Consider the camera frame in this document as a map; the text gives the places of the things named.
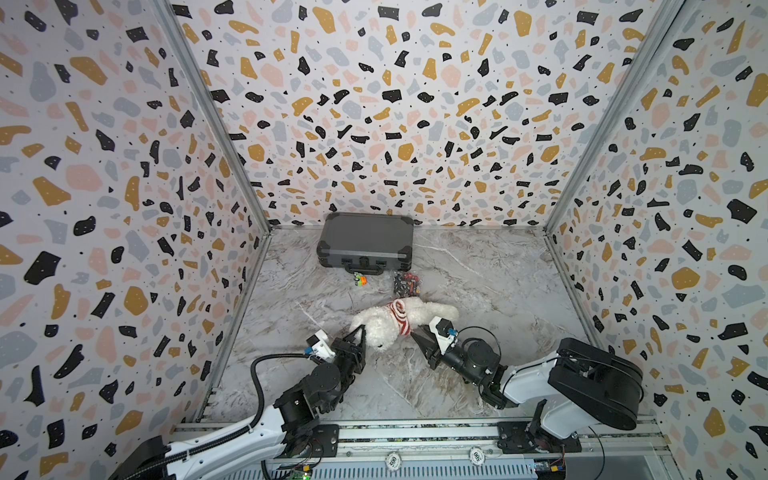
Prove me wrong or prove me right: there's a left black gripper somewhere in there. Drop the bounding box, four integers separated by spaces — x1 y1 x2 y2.
326 325 369 413

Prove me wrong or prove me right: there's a white teddy bear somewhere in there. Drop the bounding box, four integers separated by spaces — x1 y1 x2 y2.
350 297 459 351

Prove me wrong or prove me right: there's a red white striped knit sweater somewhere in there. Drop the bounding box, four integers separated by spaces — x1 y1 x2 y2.
388 299 411 336

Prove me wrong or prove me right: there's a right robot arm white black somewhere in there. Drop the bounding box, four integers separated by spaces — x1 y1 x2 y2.
411 318 644 453

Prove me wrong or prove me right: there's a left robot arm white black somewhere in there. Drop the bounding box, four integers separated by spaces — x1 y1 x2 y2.
111 325 367 479

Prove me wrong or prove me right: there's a bag of toy bricks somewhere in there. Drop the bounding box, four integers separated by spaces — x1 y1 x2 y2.
393 271 420 298

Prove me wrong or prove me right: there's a small green orange toy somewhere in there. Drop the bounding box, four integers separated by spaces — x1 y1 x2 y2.
353 272 368 286

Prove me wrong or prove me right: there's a dark grey hard case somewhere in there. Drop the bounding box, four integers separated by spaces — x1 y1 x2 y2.
316 212 415 275

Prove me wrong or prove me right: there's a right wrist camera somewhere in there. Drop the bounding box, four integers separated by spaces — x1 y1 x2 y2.
429 316 458 355

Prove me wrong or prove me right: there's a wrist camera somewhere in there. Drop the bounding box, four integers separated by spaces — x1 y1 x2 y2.
304 330 336 364
429 316 458 355

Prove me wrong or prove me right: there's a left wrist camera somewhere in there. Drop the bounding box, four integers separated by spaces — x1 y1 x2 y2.
304 330 336 364

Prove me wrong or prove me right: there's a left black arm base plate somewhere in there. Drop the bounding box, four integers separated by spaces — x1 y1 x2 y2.
276 424 340 461

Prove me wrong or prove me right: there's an aluminium mounting rail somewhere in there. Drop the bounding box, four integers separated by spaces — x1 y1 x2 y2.
171 417 682 479

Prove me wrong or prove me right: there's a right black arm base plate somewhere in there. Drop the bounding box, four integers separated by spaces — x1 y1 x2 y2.
497 421 582 454

